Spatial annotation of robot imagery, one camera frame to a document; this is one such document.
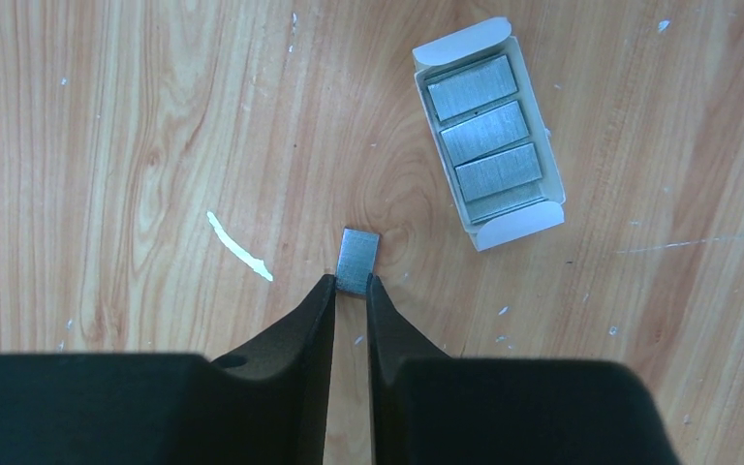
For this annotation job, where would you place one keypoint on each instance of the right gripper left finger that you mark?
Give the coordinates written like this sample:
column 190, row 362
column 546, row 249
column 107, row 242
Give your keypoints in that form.
column 264, row 402

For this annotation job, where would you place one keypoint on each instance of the staple strip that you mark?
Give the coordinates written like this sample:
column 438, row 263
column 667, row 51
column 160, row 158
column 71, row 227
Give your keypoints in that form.
column 356, row 260

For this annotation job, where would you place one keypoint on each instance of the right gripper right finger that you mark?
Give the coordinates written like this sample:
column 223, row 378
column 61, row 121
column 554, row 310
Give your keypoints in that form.
column 431, row 408

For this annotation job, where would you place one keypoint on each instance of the white paper scrap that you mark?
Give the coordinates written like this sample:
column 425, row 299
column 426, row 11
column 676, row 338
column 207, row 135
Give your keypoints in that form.
column 257, row 265

